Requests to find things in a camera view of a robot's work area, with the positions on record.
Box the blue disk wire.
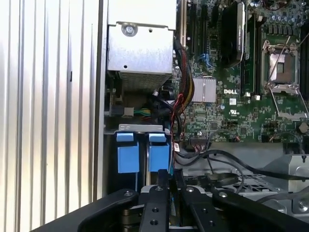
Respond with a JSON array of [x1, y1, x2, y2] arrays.
[[169, 145, 179, 218]]

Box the hard disk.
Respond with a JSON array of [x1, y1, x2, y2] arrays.
[[147, 132, 171, 173]]

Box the black expansion slot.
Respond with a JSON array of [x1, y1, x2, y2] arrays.
[[201, 0, 209, 57], [189, 0, 197, 56]]

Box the grey metal drive cage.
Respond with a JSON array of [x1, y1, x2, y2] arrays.
[[183, 154, 309, 214]]

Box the black round cable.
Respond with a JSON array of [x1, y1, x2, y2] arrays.
[[175, 149, 309, 181]]

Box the blue disk carrier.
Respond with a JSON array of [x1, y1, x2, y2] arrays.
[[115, 131, 140, 174]]

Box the braided coloured cable bundle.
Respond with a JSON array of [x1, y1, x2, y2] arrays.
[[175, 40, 195, 103]]

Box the metal socket cover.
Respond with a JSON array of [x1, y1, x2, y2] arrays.
[[267, 84, 309, 121]]

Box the CPU socket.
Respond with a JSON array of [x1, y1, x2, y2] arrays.
[[262, 40, 300, 95]]

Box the red black twisted wire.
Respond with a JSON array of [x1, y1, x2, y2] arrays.
[[168, 93, 187, 142]]

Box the silver finned heat sink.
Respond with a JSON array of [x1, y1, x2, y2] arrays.
[[193, 77, 217, 102]]

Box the silver power supply unit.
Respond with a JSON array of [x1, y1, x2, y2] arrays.
[[107, 21, 176, 94]]

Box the white plug coloured wires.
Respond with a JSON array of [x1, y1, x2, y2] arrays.
[[123, 107, 152, 119]]

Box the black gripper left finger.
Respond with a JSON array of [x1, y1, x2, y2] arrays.
[[31, 169, 170, 232]]

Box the thin metal locking lever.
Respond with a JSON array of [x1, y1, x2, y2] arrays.
[[272, 36, 291, 79]]

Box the grey metal disk bay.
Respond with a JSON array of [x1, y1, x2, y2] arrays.
[[103, 124, 175, 191]]

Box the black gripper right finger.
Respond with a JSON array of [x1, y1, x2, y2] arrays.
[[173, 169, 309, 232]]

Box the black open PC case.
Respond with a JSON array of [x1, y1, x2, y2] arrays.
[[93, 0, 309, 232]]

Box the black RAM slot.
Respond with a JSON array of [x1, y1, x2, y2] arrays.
[[252, 14, 263, 95]]

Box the black flat connector wire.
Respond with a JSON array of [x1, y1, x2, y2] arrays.
[[206, 172, 239, 188]]

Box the black graphics card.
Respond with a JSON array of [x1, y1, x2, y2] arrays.
[[221, 0, 247, 69]]

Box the green Dell motherboard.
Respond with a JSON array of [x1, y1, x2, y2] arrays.
[[175, 0, 309, 143]]

